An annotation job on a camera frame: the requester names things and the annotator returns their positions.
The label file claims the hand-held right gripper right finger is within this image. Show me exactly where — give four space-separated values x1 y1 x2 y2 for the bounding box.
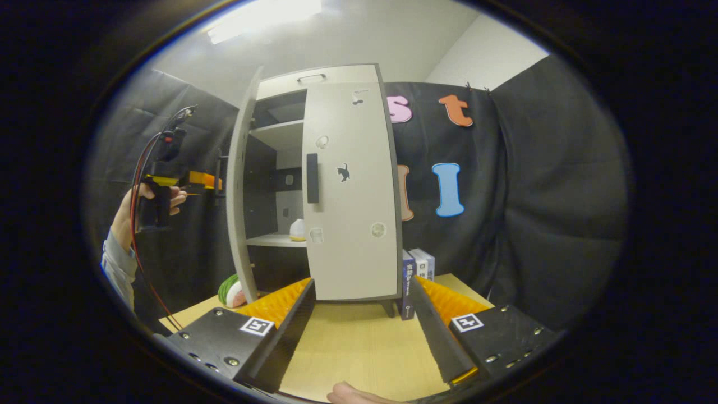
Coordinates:
412 275 559 388

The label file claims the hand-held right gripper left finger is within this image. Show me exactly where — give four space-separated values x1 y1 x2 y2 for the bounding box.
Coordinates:
163 278 316 393

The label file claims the white shoe cabinet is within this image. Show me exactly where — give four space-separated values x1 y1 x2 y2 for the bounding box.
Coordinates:
241 63 402 319

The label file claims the white cabinet drawer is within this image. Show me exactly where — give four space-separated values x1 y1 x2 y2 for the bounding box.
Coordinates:
255 63 382 102

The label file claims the green pink watermelon toy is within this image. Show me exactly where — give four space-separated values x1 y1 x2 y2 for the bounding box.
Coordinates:
218 273 247 309

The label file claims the black backdrop cloth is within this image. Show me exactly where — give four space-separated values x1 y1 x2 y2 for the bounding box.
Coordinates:
87 53 629 332

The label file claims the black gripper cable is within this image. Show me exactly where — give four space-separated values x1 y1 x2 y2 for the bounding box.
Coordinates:
143 105 198 141

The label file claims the red gripper cable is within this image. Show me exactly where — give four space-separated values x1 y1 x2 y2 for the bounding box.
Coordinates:
129 132 183 332

